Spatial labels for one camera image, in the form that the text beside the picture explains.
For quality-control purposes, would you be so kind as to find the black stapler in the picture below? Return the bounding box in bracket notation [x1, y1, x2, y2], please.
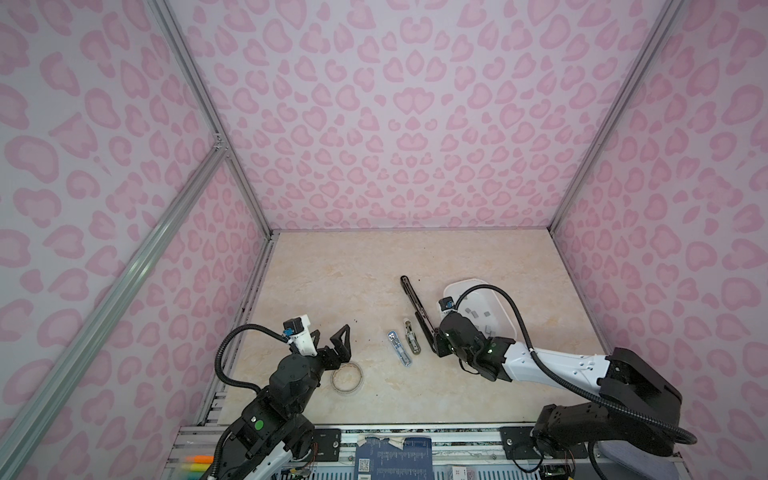
[400, 275, 440, 355]

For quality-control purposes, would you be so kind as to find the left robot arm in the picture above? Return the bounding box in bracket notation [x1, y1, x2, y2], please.
[202, 318, 352, 479]

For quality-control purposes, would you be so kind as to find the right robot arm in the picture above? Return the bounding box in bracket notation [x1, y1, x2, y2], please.
[435, 284, 698, 457]

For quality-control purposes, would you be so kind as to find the highlighter marker set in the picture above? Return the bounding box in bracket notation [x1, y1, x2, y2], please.
[180, 455, 214, 479]

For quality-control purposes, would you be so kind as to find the white plastic tray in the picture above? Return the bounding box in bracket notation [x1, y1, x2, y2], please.
[457, 289, 519, 341]

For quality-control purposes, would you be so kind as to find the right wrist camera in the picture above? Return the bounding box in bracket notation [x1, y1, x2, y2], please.
[438, 296, 455, 314]

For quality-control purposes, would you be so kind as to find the clear tape roll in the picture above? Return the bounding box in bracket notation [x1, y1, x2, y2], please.
[331, 362, 364, 395]

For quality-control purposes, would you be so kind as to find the grey cloth pad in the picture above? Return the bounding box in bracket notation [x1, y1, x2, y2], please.
[597, 441, 680, 480]

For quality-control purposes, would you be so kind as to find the blue mini stapler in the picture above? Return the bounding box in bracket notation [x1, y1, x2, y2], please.
[387, 330, 412, 367]

